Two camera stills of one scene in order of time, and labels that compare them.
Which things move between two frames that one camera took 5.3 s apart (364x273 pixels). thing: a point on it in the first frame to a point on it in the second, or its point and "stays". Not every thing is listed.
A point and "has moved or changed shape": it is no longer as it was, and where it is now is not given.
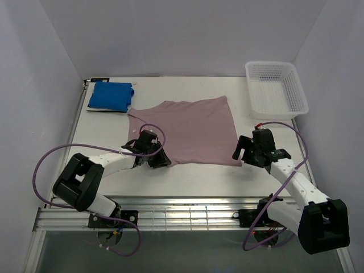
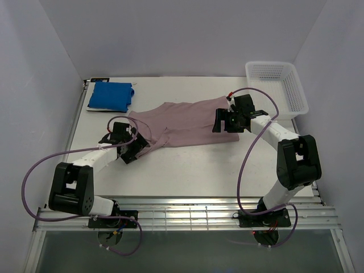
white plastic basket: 274,90 stays
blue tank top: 111,96 stays
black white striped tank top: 94,109 stays
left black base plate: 96,222 stays
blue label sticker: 99,79 stays
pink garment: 196,131 has moved or changed shape
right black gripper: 244,143 to 222,114
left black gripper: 161,161 to 139,143
